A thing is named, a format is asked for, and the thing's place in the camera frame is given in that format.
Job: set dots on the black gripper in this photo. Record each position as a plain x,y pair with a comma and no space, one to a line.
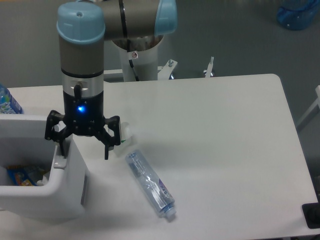
84,118

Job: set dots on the white pedal trash can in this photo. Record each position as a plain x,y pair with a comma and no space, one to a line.
22,142

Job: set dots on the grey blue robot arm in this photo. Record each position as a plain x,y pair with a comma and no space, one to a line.
83,26

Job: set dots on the crumpled white plastic cup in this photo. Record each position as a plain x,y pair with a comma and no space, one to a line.
126,139

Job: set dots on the blue labelled bottle at left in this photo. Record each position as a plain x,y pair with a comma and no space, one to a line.
8,104

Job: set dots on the colourful snack wrapper in bin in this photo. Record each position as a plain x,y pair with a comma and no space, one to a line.
27,175

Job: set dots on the clear empty plastic bottle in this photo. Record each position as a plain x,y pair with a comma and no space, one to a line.
153,187

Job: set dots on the white furniture leg at right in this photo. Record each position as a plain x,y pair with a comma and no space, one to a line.
310,113

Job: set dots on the large blue water jug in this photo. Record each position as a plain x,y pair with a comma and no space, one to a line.
296,15

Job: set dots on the black device at table edge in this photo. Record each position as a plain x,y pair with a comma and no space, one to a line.
311,213

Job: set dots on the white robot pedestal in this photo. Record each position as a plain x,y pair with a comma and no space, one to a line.
139,65

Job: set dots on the white base bracket frame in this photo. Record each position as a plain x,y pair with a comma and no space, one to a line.
163,72

